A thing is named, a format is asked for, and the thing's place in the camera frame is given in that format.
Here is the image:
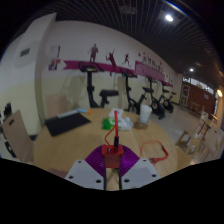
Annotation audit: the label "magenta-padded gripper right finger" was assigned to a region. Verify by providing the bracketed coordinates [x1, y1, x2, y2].
[118, 144, 162, 191]

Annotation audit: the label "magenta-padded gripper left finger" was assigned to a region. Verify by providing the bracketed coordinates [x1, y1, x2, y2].
[64, 144, 108, 192]

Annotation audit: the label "red charging cable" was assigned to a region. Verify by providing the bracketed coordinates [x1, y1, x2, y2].
[104, 109, 169, 165]

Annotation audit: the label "round wooden coaster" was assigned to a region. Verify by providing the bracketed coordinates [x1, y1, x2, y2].
[133, 120, 149, 130]

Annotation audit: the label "black mouse pad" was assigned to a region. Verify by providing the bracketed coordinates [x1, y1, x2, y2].
[44, 112, 92, 138]

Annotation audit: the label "green wet wipes pack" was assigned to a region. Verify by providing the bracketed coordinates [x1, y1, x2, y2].
[101, 116, 134, 132]

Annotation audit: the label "white paper cup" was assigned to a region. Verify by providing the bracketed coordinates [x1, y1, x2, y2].
[138, 104, 153, 125]

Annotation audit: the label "blue orange marker pen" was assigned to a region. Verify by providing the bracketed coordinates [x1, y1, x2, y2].
[77, 107, 93, 115]

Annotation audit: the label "white tissue box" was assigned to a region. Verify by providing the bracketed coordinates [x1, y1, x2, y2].
[108, 107, 125, 119]

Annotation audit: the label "light wooden chair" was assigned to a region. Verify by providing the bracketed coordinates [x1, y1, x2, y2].
[44, 94, 73, 118]
[2, 109, 35, 164]

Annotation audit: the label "black bag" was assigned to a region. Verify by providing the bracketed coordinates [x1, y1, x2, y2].
[3, 141, 17, 158]

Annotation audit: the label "black exercise bikes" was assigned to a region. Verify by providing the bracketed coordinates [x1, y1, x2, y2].
[78, 61, 177, 120]

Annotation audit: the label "ceiling lights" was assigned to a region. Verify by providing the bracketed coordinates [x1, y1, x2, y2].
[164, 13, 224, 98]

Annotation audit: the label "wall posters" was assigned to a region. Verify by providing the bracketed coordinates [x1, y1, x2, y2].
[48, 45, 62, 71]

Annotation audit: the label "grey wall vent plate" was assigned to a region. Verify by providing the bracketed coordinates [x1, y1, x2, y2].
[19, 48, 31, 58]

